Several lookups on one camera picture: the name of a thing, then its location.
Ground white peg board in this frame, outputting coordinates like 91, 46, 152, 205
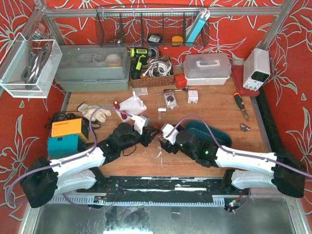
119, 95, 147, 115

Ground beige work glove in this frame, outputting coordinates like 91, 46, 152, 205
77, 103, 112, 123

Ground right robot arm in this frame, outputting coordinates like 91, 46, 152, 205
160, 125, 306, 198

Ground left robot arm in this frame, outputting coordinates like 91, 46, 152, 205
20, 123, 160, 208

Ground teal plastic tray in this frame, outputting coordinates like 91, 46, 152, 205
185, 120, 232, 148

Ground small clear labelled box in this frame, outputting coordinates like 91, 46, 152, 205
132, 87, 148, 96

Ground bagged round dial part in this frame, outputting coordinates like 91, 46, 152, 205
157, 89, 177, 111

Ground woven basket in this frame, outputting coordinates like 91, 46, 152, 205
129, 68, 174, 88

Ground red small box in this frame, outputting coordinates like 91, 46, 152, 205
174, 74, 187, 89

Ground orange device box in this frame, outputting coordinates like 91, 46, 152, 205
51, 118, 89, 141

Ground grey plastic storage box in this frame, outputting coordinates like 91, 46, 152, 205
55, 45, 131, 92

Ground teal device box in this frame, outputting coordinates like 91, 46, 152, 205
47, 134, 86, 159

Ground yellow tape measure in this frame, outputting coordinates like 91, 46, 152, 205
172, 36, 184, 47

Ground red book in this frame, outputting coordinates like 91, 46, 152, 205
232, 65, 260, 97

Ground white power supply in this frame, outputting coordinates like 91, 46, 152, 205
243, 48, 270, 91

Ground blue white power strip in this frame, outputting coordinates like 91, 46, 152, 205
185, 8, 211, 46

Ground clear acrylic hanging box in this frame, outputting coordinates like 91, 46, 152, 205
0, 33, 62, 98

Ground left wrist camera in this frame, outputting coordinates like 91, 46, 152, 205
131, 115, 150, 135

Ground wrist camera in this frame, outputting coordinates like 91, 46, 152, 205
161, 123, 179, 145
131, 115, 150, 135

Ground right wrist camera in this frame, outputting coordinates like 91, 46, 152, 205
161, 123, 179, 145

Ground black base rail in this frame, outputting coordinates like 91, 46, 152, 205
77, 176, 248, 203

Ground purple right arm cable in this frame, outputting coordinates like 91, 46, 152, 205
170, 115, 312, 213

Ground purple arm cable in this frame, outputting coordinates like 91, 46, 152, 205
170, 115, 312, 213
5, 106, 137, 210

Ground white wall plug adapter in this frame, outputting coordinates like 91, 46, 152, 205
187, 90, 199, 104

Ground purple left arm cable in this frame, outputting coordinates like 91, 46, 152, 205
5, 106, 137, 210

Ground white cables in basket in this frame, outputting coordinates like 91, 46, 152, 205
143, 60, 173, 78

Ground yellow green cordless drill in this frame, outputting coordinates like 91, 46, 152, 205
130, 47, 157, 79

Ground small metal bracket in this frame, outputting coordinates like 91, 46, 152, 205
240, 123, 250, 132

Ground orange handled screwdriver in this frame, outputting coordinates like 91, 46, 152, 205
233, 92, 249, 122

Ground white toolbox with handle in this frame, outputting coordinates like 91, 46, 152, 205
183, 53, 232, 86

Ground black wire shelf basket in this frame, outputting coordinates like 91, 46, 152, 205
95, 3, 209, 47

